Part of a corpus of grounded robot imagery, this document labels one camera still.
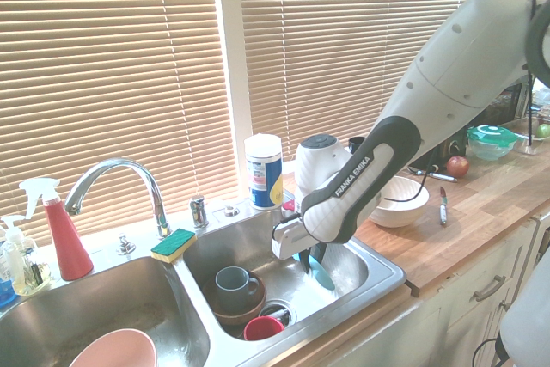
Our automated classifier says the silver kitchen utensil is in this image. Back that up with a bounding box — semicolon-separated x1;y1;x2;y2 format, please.
407;167;459;184

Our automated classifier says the chrome curved faucet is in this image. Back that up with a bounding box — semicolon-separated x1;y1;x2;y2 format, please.
63;157;174;241

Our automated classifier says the grey ceramic mug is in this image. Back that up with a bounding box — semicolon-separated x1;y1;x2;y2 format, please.
214;266;262;312

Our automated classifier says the metal drawer handle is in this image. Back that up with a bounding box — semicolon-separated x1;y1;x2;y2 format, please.
473;273;508;302

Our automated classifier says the metal sink drain strainer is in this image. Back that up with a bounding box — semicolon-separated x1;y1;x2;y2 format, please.
257;297;299;327

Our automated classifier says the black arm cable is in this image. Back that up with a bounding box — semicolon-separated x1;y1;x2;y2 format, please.
527;0;539;147

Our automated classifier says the wide beige window blind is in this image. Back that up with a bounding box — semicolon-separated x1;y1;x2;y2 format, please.
0;0;240;252

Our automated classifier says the teal plastic utensil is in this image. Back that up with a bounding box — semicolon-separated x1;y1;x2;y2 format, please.
309;254;338;293

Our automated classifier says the pink bowl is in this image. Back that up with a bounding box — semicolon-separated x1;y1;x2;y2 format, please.
68;327;158;367

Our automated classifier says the white blue wipes canister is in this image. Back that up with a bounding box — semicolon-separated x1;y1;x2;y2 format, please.
243;132;284;212

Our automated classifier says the red spray bottle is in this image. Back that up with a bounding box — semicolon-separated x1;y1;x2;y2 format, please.
18;178;95;282

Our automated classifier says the yellow green sponge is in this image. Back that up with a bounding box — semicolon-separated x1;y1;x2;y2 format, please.
150;227;199;265

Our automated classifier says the white ribbed bowl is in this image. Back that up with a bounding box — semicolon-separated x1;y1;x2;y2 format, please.
369;174;431;229

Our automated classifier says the clear pump soap bottle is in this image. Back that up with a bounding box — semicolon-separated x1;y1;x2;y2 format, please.
0;214;29;297

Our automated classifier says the clear glass dish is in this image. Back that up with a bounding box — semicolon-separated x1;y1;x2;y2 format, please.
500;115;550;156

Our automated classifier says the small chrome sink knob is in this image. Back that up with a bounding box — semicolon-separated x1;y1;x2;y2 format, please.
116;232;138;255

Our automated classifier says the black floor cable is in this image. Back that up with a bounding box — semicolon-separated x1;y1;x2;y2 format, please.
471;335;509;367

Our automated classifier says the blue liquid bottle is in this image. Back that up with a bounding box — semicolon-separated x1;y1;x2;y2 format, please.
0;240;19;309

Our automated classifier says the chrome faucet handle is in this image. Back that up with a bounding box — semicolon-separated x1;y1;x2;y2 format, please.
189;195;211;230

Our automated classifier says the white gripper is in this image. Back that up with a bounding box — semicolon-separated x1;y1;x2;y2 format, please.
271;215;328;276

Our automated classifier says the small glass jar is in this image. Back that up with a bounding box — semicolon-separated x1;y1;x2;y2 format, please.
23;246;55;296

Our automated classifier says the cream kitchen cabinet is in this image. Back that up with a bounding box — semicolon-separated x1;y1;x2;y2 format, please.
300;211;550;367

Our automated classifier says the medium beige window blind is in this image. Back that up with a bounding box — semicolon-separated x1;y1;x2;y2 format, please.
235;0;487;162

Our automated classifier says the red apple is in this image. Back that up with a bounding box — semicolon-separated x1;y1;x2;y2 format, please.
445;155;471;179

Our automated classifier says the green lid plastic container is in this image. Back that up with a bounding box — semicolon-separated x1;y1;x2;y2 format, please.
467;124;519;163

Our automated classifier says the red mug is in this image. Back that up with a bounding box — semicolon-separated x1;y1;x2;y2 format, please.
242;315;286;342

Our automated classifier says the stainless steel double sink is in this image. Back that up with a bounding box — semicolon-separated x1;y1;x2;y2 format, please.
0;198;407;367

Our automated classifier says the white handled table utensil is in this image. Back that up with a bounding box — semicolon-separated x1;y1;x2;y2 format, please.
265;307;290;324

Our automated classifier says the brown wooden bowl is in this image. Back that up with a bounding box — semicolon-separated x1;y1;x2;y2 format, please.
202;270;268;327

